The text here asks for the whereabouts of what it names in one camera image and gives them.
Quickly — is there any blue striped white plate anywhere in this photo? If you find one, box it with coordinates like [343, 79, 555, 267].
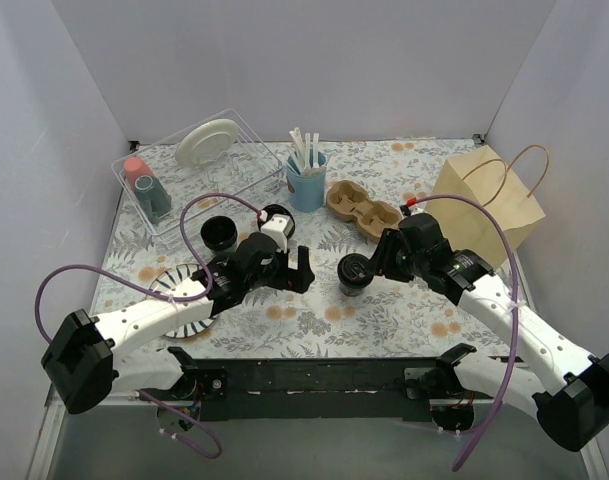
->
[149, 263, 218, 340]

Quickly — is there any teal plastic cup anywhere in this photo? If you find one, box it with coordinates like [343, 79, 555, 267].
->
[134, 175, 172, 224]

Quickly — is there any clear wire dish rack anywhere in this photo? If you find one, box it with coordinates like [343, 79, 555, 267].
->
[111, 109, 285, 245]

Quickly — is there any pink plastic cup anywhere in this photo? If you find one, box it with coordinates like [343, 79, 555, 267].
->
[123, 156, 154, 192]

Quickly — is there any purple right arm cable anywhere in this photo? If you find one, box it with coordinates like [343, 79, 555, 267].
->
[408, 194, 523, 472]

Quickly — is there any white ceramic plate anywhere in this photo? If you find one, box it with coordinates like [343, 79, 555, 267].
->
[175, 119, 239, 168]

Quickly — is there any brown pulp cup carrier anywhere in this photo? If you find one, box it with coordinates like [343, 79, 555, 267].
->
[326, 180, 402, 243]

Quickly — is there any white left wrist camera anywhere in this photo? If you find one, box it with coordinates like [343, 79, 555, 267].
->
[260, 214, 294, 252]

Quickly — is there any floral patterned table mat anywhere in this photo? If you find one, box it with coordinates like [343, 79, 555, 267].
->
[91, 139, 509, 358]

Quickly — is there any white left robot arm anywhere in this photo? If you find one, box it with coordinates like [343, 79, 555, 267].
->
[41, 232, 315, 414]

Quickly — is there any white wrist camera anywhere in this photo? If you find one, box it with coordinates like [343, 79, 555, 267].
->
[399, 197, 425, 217]
[260, 214, 294, 252]

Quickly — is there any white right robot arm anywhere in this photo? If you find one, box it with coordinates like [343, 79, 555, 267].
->
[367, 213, 609, 452]

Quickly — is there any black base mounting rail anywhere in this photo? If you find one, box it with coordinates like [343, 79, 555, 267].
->
[148, 357, 471, 422]

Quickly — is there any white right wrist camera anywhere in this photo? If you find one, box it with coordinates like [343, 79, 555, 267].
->
[399, 197, 425, 217]

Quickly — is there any black plastic cup lid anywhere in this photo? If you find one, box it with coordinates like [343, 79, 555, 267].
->
[337, 253, 373, 289]

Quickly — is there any dark paper coffee cup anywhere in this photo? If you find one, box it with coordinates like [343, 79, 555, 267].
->
[339, 282, 367, 297]

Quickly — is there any blue cylindrical holder cup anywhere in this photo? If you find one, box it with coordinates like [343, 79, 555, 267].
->
[287, 152, 327, 213]

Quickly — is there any white wrapped straw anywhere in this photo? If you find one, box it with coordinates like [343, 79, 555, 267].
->
[311, 133, 322, 174]
[289, 127, 308, 173]
[304, 132, 311, 174]

